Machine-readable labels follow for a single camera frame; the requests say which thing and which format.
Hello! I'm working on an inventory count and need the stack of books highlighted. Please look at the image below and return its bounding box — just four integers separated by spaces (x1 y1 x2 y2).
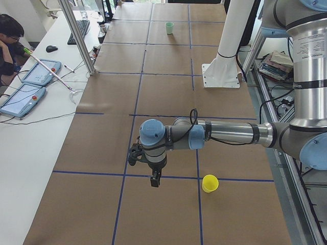
259 51 293 81

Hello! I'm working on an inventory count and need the yellow plastic cup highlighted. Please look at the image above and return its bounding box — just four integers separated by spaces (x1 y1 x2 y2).
202 175 219 193

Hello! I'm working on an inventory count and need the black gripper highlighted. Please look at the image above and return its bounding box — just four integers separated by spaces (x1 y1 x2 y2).
149 163 164 187

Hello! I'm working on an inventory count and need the seated person in black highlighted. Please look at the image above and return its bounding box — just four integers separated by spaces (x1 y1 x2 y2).
1 14 29 86

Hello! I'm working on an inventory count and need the blue teach pendant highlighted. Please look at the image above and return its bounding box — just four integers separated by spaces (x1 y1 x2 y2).
1 83 46 118
21 59 61 86

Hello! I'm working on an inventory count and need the green plastic cup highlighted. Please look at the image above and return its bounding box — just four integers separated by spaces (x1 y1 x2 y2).
166 22 174 35

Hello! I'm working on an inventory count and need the metal rod with hook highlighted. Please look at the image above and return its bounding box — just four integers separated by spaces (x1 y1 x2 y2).
24 47 77 94

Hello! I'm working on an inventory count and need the lower blue teach pendant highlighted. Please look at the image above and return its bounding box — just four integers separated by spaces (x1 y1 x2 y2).
1 83 46 118

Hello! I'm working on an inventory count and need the aluminium frame post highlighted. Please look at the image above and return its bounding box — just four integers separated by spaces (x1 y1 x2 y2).
58 0 96 76

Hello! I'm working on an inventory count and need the black computer mouse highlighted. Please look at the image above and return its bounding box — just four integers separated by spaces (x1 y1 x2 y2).
45 45 58 53

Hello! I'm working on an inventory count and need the black keyboard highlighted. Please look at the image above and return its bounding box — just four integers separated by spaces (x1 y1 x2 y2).
67 19 91 45

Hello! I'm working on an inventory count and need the white mounting pillar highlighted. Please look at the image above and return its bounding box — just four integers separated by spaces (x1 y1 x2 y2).
202 0 260 88

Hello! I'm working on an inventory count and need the upper blue teach pendant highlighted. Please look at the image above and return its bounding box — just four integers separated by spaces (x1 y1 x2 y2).
21 59 61 86

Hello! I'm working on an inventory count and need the small metal cup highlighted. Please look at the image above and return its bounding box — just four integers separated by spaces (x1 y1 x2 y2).
99 24 107 33

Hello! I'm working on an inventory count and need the black marker pen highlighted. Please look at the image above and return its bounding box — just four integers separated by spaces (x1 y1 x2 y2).
64 65 75 73

